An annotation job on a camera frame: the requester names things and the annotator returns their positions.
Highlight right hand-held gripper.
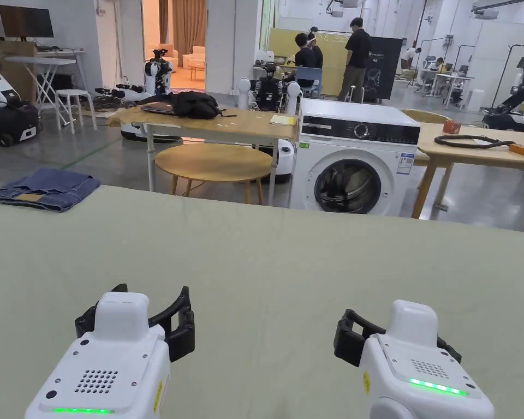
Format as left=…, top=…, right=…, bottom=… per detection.
left=334, top=299, right=496, bottom=419

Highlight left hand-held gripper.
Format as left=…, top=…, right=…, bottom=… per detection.
left=23, top=283, right=197, bottom=419

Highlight bed with pale green sheet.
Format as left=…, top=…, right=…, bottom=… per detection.
left=0, top=185, right=524, bottom=419

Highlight folded blue jeans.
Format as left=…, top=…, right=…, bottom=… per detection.
left=0, top=167, right=102, bottom=214

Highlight round wooden table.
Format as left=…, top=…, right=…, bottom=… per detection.
left=154, top=143, right=274, bottom=206

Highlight white washing machine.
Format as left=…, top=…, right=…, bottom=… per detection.
left=288, top=98, right=422, bottom=218

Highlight long wooden table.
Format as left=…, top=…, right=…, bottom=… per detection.
left=401, top=109, right=524, bottom=219

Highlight table with tan cloth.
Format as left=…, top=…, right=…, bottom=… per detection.
left=108, top=91, right=299, bottom=193

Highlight white round stool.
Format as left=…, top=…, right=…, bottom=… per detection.
left=54, top=89, right=98, bottom=136

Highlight white humanoid robot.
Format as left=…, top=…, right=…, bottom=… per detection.
left=95, top=49, right=185, bottom=142

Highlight white robot on black base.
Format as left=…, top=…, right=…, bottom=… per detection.
left=0, top=8, right=40, bottom=147

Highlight white robot with black torso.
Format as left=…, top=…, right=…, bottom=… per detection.
left=237, top=61, right=305, bottom=184

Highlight black and white robot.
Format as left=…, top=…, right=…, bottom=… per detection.
left=481, top=43, right=524, bottom=132

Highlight white folding table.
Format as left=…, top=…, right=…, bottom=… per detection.
left=3, top=47, right=88, bottom=128

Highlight black display board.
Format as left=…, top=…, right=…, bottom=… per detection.
left=363, top=35, right=404, bottom=101

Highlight blue chair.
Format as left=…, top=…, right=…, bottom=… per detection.
left=294, top=67, right=324, bottom=99

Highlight black monitor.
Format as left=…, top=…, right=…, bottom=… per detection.
left=0, top=4, right=55, bottom=43

